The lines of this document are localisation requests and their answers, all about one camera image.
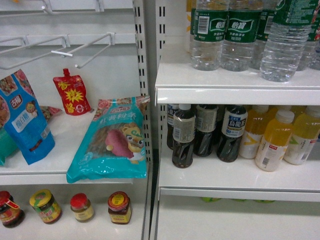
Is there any clear water bottle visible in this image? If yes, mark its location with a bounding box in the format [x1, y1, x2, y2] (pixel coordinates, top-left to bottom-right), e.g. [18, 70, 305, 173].
[259, 0, 318, 83]

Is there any white upper right shelf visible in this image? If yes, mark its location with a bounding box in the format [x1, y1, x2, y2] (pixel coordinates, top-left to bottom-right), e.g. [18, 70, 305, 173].
[155, 62, 320, 105]

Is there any white shelf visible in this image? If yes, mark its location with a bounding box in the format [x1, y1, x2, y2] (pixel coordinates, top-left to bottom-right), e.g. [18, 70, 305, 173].
[0, 109, 136, 186]
[155, 62, 320, 105]
[158, 144, 320, 202]

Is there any white lower right shelf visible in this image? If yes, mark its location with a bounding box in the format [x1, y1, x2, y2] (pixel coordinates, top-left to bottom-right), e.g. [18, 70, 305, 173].
[158, 144, 320, 202]

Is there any white left shelf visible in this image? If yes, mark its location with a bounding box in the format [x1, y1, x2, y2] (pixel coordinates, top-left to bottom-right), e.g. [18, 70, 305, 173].
[0, 109, 136, 186]

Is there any water bottle shelf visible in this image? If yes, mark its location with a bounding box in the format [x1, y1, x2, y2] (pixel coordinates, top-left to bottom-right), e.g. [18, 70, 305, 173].
[190, 0, 230, 71]
[249, 0, 278, 70]
[297, 18, 320, 72]
[220, 0, 263, 72]

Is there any rear dark tea bottle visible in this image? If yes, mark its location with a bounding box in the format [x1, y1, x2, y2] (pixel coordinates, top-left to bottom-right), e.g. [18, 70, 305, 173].
[166, 104, 179, 150]

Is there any dark tea bottle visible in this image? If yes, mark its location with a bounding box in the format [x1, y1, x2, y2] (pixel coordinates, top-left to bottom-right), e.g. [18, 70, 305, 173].
[166, 104, 179, 150]
[193, 104, 218, 157]
[172, 103, 196, 168]

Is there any front dark tea bottle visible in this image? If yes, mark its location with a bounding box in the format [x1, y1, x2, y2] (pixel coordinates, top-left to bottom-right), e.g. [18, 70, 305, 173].
[172, 103, 196, 168]

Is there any middle dark tea bottle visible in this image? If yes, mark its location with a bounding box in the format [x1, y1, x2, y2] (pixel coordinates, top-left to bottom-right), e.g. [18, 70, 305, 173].
[193, 104, 218, 157]

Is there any teal noodle packet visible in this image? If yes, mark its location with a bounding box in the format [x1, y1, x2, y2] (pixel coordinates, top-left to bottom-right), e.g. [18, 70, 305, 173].
[66, 95, 150, 184]

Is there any oolong tea bottle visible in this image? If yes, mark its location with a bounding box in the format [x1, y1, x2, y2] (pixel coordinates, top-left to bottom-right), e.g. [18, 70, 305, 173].
[216, 104, 248, 163]

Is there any red sauce pouch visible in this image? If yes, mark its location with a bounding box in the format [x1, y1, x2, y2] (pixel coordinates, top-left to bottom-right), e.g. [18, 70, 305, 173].
[53, 68, 91, 116]

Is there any left yellow juice bottle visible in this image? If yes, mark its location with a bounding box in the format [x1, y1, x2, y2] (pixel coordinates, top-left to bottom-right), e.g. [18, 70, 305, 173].
[239, 105, 269, 159]

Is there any yellow juice bottle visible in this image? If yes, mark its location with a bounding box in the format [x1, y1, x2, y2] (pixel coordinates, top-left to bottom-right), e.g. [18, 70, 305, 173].
[255, 109, 295, 172]
[239, 105, 269, 159]
[283, 105, 320, 165]

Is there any red yellow chili jar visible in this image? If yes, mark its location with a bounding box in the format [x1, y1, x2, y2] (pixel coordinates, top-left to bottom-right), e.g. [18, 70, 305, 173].
[107, 191, 132, 225]

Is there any small floral packet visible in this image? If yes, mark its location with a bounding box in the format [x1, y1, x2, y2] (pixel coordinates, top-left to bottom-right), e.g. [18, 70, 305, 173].
[39, 105, 63, 122]

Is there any red lid small jar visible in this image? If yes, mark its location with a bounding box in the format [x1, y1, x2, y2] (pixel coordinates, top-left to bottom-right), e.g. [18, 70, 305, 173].
[70, 193, 95, 223]

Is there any front yellow juice bottle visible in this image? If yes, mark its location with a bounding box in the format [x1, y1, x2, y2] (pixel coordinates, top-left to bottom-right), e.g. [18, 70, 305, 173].
[255, 109, 295, 172]

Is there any blue sugar bag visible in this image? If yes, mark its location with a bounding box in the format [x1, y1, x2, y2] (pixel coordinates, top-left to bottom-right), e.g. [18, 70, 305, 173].
[0, 69, 55, 165]

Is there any yellow lid sauce jar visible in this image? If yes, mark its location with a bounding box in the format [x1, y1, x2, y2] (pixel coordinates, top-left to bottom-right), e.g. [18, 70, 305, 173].
[29, 189, 63, 224]

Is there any right yellow juice bottle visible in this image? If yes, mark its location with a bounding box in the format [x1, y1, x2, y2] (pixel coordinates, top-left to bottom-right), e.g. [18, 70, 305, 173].
[283, 105, 320, 165]

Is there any green packet far left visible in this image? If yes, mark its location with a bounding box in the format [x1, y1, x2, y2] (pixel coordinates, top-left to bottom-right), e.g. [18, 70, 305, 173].
[0, 126, 19, 166]

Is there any dark sauce jar red lid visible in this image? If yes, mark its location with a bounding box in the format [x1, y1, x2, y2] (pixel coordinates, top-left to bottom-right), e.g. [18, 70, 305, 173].
[0, 190, 25, 228]

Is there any white wire display hook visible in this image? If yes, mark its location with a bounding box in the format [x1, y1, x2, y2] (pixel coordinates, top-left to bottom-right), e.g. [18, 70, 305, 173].
[0, 28, 116, 71]

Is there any white slotted upright post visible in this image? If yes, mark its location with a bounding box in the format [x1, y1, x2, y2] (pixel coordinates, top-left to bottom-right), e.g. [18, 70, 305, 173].
[133, 0, 153, 162]

